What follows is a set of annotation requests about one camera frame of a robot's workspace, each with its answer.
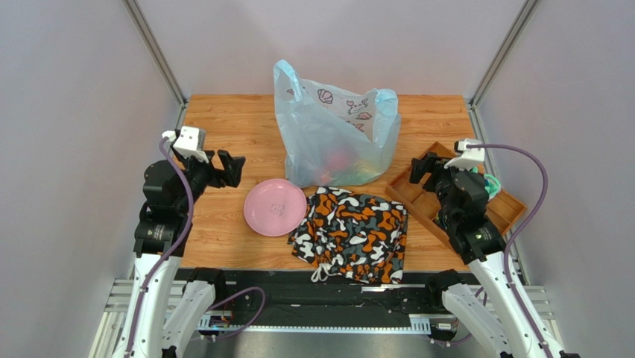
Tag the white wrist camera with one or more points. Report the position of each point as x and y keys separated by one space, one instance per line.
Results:
x=470 y=155
x=191 y=138

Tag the pink plate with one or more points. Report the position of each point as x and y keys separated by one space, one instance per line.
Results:
x=274 y=207

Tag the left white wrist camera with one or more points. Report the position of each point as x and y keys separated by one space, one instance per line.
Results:
x=191 y=138

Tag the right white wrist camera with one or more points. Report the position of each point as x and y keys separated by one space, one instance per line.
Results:
x=470 y=155

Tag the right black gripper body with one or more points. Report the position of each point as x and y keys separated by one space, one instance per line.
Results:
x=431 y=170

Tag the teal white sock roll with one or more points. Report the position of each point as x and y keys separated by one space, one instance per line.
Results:
x=492 y=185

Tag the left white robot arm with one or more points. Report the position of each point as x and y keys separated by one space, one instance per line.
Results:
x=171 y=188

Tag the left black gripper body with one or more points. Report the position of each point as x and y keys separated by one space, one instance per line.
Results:
x=201 y=174

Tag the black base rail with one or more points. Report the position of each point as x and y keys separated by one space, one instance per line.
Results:
x=289 y=298

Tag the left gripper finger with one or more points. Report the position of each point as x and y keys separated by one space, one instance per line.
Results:
x=181 y=151
x=231 y=173

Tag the camouflage patterned cloth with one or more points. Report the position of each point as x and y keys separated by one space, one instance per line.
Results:
x=354 y=235

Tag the light blue plastic bag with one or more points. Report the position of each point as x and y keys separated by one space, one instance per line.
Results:
x=333 y=137

